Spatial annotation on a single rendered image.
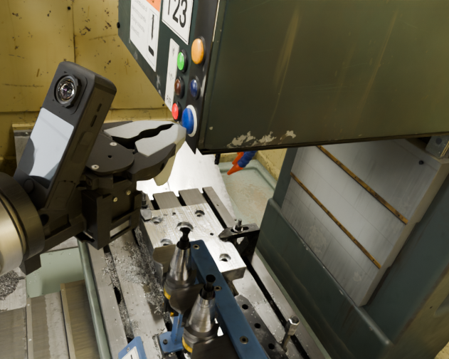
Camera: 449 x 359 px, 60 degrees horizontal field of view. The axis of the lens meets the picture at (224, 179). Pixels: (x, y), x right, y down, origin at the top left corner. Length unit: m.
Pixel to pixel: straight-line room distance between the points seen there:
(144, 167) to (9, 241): 0.12
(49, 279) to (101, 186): 1.22
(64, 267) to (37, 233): 1.26
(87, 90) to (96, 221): 0.12
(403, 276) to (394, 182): 0.26
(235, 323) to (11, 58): 1.39
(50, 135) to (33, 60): 1.45
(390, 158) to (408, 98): 0.47
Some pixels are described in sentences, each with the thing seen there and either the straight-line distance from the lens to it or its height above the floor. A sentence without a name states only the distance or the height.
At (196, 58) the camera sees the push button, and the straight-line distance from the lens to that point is 0.42.
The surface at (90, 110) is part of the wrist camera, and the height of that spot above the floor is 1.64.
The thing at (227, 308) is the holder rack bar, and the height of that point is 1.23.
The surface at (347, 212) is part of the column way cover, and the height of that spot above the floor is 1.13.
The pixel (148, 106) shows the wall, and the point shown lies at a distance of 1.92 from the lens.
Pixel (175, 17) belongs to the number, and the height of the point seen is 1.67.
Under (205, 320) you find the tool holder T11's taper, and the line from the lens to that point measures 0.65.
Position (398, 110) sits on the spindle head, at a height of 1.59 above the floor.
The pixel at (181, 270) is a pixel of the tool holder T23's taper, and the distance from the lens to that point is 0.71.
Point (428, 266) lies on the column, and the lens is 1.10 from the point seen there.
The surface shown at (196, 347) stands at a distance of 0.66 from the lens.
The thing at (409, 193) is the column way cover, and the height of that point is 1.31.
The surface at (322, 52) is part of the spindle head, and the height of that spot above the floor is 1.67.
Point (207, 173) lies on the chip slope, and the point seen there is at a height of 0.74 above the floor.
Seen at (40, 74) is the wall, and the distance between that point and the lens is 1.79.
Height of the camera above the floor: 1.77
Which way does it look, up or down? 33 degrees down
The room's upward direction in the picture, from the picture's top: 12 degrees clockwise
